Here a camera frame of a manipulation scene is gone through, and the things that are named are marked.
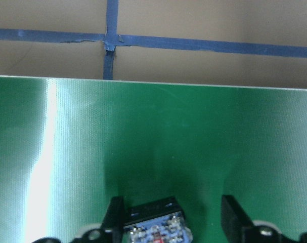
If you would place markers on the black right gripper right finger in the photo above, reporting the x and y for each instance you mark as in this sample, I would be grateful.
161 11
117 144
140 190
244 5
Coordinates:
238 226

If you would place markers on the yellow push button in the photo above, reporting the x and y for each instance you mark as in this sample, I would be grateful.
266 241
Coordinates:
162 220

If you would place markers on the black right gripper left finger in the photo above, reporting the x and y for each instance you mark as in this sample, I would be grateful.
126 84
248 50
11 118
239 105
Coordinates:
111 228

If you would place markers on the green conveyor belt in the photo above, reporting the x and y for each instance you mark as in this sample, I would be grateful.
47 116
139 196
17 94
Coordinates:
68 145

